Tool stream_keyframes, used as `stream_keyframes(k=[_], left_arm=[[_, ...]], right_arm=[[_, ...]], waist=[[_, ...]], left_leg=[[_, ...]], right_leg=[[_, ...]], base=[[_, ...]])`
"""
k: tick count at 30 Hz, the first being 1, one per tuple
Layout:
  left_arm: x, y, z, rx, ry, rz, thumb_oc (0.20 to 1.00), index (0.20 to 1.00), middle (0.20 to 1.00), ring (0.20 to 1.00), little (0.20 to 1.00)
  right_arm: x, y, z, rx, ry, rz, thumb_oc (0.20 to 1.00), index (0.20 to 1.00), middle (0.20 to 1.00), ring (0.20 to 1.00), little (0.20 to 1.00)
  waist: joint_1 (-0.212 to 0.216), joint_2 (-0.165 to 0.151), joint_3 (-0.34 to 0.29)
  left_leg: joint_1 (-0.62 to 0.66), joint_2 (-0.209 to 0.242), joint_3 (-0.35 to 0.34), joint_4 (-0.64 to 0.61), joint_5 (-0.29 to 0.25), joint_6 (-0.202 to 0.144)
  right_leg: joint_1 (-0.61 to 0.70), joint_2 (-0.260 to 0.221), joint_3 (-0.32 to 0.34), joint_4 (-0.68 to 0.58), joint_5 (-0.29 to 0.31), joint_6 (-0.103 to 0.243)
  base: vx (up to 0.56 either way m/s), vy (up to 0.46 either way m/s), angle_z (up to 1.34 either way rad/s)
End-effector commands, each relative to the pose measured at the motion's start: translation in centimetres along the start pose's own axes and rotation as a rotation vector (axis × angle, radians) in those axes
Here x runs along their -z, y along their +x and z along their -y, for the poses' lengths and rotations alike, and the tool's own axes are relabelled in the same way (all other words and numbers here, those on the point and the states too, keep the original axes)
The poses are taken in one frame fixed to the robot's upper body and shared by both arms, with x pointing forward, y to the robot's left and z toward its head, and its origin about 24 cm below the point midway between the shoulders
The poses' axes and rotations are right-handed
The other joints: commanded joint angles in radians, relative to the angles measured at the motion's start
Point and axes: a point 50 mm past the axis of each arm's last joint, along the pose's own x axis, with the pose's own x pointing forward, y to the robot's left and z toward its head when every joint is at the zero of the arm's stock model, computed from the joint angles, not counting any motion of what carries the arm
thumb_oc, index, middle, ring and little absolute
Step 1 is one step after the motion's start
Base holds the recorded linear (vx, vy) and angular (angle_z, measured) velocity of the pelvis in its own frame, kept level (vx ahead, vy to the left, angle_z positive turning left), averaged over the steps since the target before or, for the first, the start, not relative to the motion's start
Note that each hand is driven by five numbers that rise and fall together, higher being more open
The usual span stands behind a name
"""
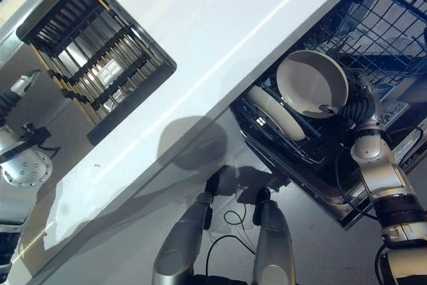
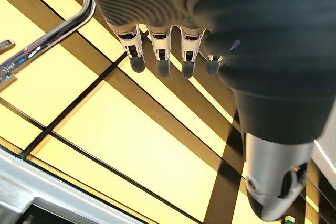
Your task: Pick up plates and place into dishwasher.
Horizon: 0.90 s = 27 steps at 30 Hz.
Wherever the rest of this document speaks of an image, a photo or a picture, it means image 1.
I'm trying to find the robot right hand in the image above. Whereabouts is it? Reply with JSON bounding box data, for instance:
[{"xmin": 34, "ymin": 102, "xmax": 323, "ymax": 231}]
[{"xmin": 319, "ymin": 71, "xmax": 385, "ymax": 130}]

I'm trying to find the beige deep plate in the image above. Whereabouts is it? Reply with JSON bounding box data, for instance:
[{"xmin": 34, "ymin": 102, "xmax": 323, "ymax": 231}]
[{"xmin": 276, "ymin": 49, "xmax": 350, "ymax": 119}]

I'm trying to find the silver robot right leg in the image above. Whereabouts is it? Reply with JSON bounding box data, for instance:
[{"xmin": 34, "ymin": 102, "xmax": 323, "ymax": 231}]
[{"xmin": 252, "ymin": 187, "xmax": 296, "ymax": 285}]

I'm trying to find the stainless steel sink basin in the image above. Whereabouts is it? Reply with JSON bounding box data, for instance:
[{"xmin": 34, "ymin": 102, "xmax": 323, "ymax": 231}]
[{"xmin": 15, "ymin": 0, "xmax": 177, "ymax": 146}]

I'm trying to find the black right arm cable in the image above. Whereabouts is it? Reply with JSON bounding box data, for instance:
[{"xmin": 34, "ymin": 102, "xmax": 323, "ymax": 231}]
[{"xmin": 333, "ymin": 147, "xmax": 378, "ymax": 214}]

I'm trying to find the black floor cable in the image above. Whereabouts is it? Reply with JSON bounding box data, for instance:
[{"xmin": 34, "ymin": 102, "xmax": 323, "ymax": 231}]
[{"xmin": 205, "ymin": 210, "xmax": 258, "ymax": 285}]

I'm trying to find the black slatted sink rack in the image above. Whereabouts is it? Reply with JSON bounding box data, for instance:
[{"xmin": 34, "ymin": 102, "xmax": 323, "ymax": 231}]
[{"xmin": 30, "ymin": 0, "xmax": 161, "ymax": 126}]

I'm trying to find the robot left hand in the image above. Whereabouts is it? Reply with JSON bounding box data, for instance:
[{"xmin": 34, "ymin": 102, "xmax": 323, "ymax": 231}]
[{"xmin": 0, "ymin": 69, "xmax": 42, "ymax": 122}]

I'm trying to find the dishwasher with open door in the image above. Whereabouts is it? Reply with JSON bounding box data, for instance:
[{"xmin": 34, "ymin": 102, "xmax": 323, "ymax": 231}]
[{"xmin": 229, "ymin": 0, "xmax": 427, "ymax": 231}]

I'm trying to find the black wire dishwasher basket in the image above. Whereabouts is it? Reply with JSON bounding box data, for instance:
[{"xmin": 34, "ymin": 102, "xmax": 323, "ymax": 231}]
[{"xmin": 300, "ymin": 0, "xmax": 427, "ymax": 99}]

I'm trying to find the black dishwasher plate rack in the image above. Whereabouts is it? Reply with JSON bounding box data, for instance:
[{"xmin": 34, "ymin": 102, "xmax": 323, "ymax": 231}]
[{"xmin": 230, "ymin": 74, "xmax": 345, "ymax": 166}]

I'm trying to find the white plate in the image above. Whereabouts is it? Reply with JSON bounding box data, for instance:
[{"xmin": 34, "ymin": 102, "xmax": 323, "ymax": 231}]
[{"xmin": 248, "ymin": 85, "xmax": 306, "ymax": 141}]

